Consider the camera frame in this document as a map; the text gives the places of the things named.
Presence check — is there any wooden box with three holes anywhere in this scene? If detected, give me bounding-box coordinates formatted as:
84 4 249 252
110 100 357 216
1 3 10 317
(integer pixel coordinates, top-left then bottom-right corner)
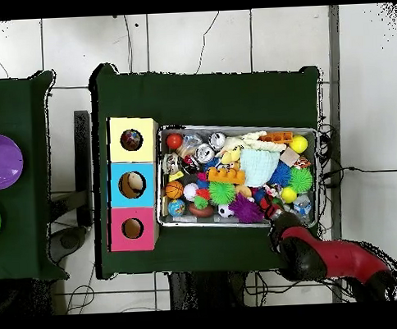
102 115 166 254

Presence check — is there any purple spiky toy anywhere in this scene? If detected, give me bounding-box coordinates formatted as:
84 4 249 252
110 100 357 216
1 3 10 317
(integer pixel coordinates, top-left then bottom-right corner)
228 192 265 225

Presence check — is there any blue spiky ball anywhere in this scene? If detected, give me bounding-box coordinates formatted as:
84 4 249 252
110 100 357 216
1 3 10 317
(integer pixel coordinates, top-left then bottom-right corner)
267 159 293 189

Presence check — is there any mint green cloth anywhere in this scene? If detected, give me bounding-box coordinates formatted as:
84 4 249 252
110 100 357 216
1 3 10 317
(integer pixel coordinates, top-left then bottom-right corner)
239 146 282 189

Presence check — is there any bright green spiky ball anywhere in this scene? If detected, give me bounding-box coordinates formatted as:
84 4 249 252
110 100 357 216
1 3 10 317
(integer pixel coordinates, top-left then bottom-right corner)
208 180 237 207

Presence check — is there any orange toy building brick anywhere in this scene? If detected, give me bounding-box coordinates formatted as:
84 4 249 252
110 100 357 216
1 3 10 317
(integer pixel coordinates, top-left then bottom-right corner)
205 165 247 187

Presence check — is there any yellow plush duck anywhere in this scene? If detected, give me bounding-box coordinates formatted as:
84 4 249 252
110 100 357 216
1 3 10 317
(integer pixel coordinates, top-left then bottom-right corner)
218 145 244 165

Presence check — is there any small baseball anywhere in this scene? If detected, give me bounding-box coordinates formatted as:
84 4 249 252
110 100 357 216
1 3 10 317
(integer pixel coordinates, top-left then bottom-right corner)
183 182 200 202

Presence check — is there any small basketball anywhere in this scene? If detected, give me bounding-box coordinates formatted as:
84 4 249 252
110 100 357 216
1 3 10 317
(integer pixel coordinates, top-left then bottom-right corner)
165 180 185 199

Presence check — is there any red-orange ball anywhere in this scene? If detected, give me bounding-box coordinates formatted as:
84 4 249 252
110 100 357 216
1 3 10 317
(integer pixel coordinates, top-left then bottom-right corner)
165 132 184 150

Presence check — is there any dark green table cloth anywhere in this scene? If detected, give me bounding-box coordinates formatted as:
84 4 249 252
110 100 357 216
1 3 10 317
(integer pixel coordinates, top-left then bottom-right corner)
87 53 331 286

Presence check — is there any dark grey rounded base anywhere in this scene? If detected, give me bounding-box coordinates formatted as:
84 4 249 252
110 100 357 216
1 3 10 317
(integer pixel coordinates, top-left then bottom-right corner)
44 224 90 266

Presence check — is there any green cloth side table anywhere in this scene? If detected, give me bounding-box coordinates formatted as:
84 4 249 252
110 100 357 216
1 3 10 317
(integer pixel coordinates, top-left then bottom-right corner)
0 70 70 282

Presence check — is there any purple plastic bowl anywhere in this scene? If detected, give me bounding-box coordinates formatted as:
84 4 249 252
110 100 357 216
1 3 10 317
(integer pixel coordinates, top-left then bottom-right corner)
0 133 25 190

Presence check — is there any shallow wire mesh bin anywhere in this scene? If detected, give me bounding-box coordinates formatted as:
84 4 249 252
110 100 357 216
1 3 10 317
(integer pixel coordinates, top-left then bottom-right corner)
153 117 322 235

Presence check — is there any black power cable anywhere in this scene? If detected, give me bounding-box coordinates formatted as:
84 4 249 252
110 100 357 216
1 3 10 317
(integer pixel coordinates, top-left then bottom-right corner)
319 163 397 181

